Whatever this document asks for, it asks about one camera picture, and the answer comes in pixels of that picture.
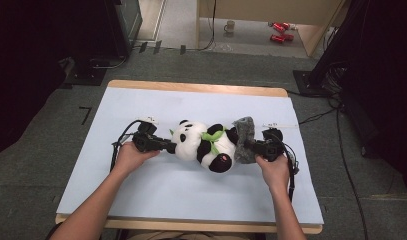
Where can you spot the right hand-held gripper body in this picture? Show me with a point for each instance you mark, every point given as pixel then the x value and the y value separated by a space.
pixel 271 145

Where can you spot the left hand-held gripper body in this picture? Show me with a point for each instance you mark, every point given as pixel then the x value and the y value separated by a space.
pixel 145 138

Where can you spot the grey fuzzy cloth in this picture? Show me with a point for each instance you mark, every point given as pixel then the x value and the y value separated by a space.
pixel 244 128

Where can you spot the panda plush toy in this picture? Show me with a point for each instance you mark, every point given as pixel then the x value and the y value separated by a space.
pixel 191 140

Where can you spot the person's left hand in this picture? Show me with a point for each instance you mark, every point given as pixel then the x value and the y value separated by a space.
pixel 134 160

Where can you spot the person's right hand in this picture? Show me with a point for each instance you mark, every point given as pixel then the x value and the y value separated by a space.
pixel 274 171

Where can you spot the light blue table mat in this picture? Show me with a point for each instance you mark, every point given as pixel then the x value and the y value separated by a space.
pixel 191 196

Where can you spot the black tape corner mark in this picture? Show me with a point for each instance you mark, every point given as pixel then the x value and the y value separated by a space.
pixel 86 115

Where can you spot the wooden table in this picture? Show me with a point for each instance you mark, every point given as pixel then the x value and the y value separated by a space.
pixel 197 87

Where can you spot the black metal stand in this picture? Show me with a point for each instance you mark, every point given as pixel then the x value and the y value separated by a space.
pixel 309 83

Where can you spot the black flat stand base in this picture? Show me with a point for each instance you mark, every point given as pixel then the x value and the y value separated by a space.
pixel 86 75

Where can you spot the person's beige trousers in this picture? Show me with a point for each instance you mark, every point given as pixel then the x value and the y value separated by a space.
pixel 177 236

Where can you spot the black tape strip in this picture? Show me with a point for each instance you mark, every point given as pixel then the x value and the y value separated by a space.
pixel 183 49
pixel 143 47
pixel 157 47

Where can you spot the red can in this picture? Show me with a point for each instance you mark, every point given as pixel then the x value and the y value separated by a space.
pixel 286 25
pixel 277 38
pixel 278 27

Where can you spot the dark glass-front cabinet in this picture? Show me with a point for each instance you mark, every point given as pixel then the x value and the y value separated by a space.
pixel 126 26

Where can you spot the beige mug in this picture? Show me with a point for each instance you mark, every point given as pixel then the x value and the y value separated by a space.
pixel 229 26

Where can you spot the dark curtain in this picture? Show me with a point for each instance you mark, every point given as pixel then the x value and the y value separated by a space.
pixel 24 66
pixel 384 83

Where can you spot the light wooden cabinet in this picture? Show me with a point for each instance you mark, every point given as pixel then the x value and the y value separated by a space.
pixel 257 10

